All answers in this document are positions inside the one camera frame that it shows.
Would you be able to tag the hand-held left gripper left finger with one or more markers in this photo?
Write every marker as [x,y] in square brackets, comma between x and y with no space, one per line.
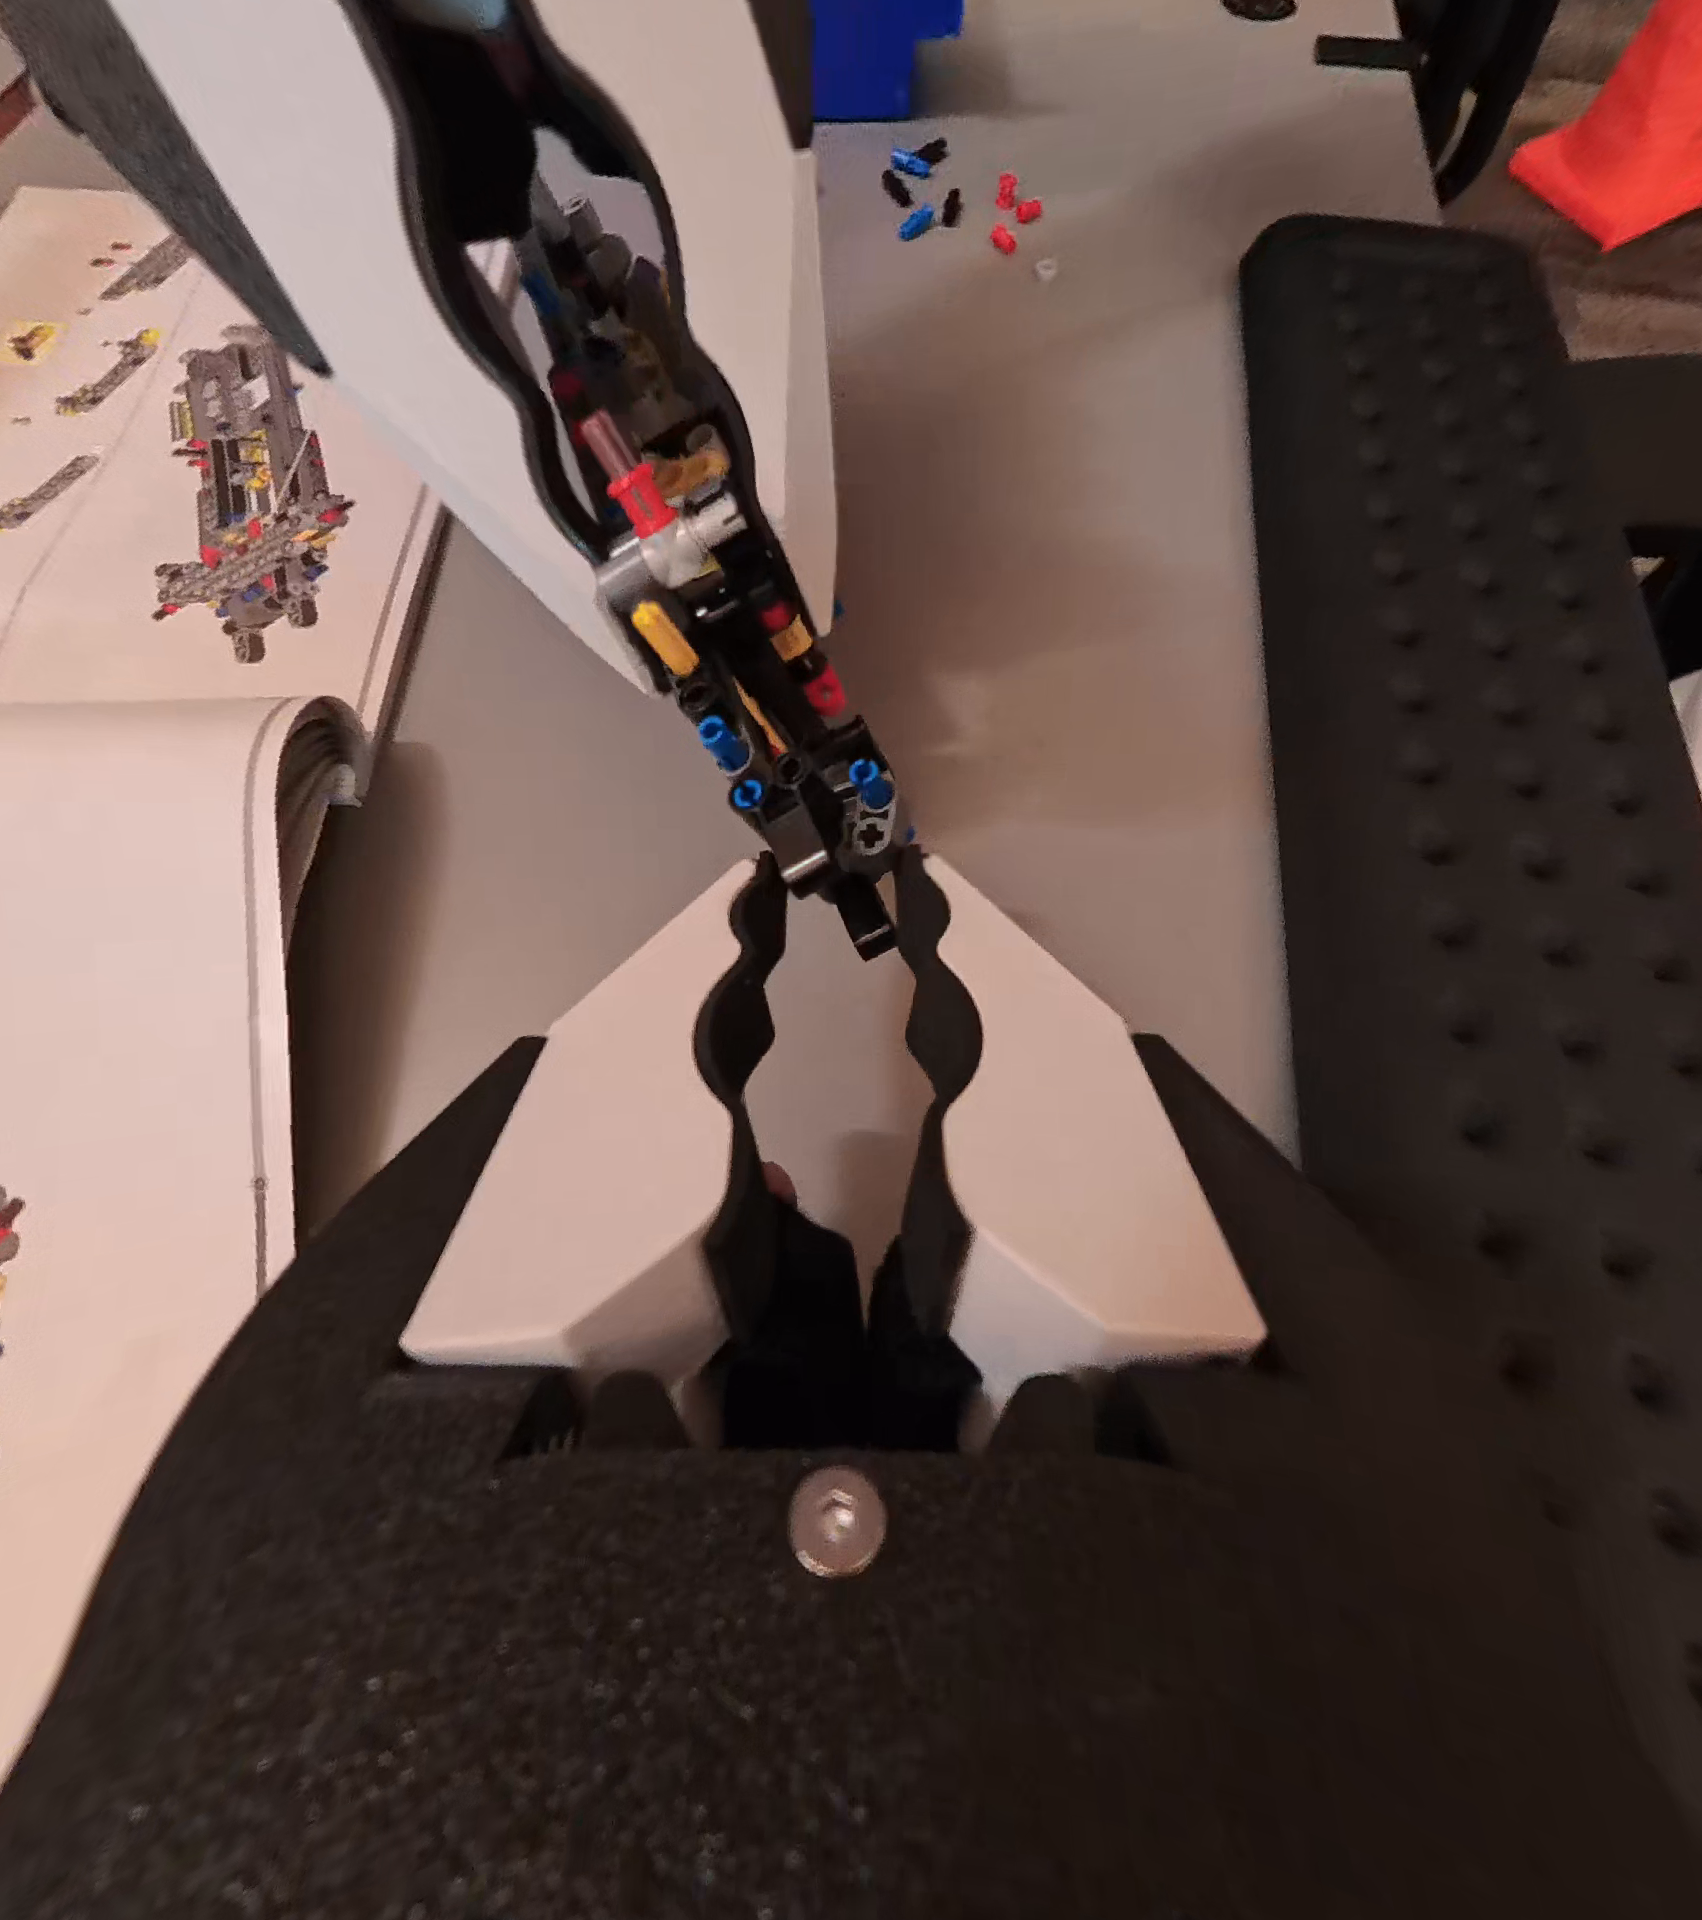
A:
[566,1184]

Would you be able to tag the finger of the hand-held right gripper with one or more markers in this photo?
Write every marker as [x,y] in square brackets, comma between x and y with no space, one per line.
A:
[730,224]
[267,181]

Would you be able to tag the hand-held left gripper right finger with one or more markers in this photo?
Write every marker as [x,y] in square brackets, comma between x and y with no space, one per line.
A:
[1107,1184]

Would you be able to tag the grey lego car chassis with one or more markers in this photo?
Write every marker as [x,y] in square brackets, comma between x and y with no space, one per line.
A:
[730,661]

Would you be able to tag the scattered small lego pins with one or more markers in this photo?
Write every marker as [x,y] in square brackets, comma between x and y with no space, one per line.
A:
[917,222]

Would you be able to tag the lego instruction booklet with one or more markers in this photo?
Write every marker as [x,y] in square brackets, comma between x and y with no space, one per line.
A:
[86,900]

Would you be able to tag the blue plastic bin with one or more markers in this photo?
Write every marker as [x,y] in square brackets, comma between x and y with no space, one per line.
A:
[881,61]

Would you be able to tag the black perforated mat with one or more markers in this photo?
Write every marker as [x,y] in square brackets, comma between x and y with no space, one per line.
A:
[1511,900]

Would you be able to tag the black mesh office chair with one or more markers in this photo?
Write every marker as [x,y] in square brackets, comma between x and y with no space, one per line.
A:
[1467,74]

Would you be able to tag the orange traffic cone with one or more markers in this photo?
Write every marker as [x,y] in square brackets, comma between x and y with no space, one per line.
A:
[1646,135]

